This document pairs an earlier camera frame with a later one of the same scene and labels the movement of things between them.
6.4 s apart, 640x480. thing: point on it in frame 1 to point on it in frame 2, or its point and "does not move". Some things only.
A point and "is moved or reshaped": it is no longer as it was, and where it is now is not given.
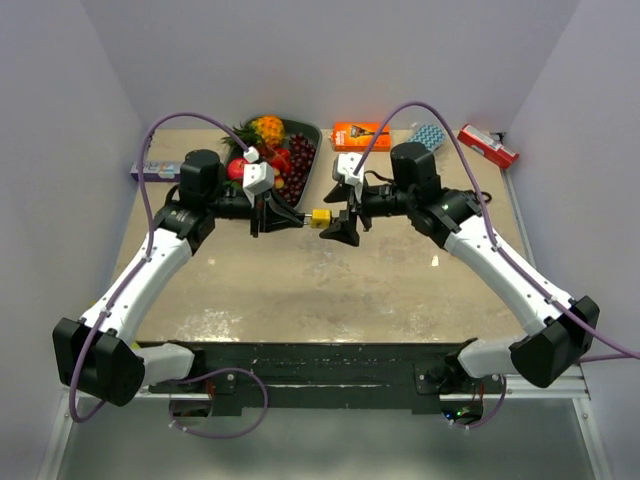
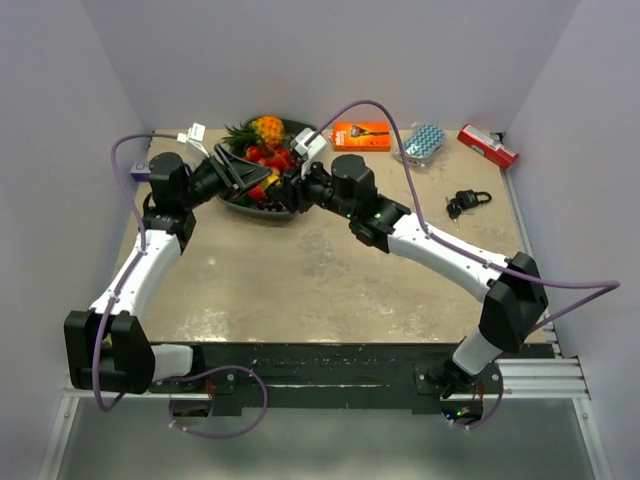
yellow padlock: (321, 218) is moved or reshaped
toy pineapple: (264, 131) does not move
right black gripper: (345, 230) to (294, 194)
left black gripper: (275, 216) to (239, 173)
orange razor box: (357, 137) does not move
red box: (487, 146) does not move
